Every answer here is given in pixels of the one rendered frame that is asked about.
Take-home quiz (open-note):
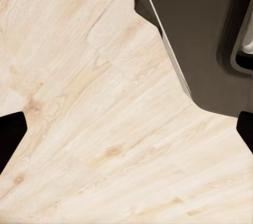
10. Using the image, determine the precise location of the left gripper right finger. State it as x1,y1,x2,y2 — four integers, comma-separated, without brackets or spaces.
236,111,253,153

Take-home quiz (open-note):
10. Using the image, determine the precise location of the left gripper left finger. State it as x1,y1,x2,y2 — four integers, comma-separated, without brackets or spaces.
0,111,27,175

